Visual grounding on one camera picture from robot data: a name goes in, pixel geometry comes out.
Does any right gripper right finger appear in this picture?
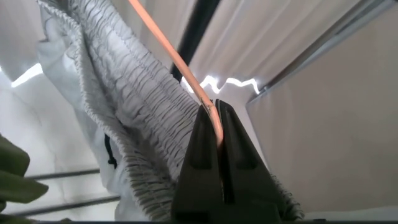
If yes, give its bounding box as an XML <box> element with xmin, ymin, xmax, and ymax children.
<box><xmin>214</xmin><ymin>99</ymin><xmax>285</xmax><ymax>222</ymax></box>

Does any black clothes rack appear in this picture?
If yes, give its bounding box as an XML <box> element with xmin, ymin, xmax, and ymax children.
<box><xmin>12</xmin><ymin>0</ymin><xmax>221</xmax><ymax>218</ymax></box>

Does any white curtain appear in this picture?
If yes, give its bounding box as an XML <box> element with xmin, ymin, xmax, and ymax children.
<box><xmin>0</xmin><ymin>0</ymin><xmax>364</xmax><ymax>94</ymax></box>

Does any pink clothes hanger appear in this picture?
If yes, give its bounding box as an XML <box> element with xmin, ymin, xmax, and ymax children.
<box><xmin>127</xmin><ymin>0</ymin><xmax>224</xmax><ymax>149</ymax></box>

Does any green long-sleeved shirt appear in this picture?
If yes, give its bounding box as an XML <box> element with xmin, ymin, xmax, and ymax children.
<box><xmin>0</xmin><ymin>133</ymin><xmax>50</xmax><ymax>224</ymax></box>

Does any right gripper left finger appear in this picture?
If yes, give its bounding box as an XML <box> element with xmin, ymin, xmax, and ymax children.
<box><xmin>170</xmin><ymin>104</ymin><xmax>224</xmax><ymax>222</ymax></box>

